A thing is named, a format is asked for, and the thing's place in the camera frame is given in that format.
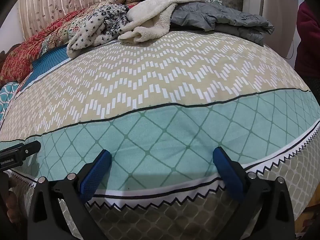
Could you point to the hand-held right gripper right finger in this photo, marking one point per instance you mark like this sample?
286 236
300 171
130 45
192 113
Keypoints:
228 173

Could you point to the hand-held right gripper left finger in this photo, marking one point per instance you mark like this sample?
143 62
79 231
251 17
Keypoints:
96 175

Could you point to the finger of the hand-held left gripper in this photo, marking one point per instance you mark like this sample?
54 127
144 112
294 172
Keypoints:
30 150

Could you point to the white spotted fleece robe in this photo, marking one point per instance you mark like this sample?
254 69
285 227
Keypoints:
150 17

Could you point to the person's left hand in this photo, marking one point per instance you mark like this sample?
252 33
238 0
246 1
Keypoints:
12 205

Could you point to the teal lattice pillow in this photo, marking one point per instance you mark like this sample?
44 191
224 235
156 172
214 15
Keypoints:
8 97

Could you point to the blue striped sheet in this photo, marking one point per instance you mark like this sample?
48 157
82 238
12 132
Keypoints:
47 63

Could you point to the orange patterned cloth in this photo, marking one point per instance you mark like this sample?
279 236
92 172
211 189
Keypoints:
308 215

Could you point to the red floral quilt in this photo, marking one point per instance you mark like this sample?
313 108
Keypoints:
30 47

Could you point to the patterned beige teal bedsheet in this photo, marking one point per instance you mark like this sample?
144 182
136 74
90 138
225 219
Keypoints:
160 92

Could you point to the beige leaf print curtain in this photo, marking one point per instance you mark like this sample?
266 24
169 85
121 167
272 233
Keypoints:
57 2

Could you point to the maroon cloth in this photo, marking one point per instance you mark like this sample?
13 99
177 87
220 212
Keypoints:
308 42

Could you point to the grey puffer jacket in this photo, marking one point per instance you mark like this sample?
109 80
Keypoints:
220 17

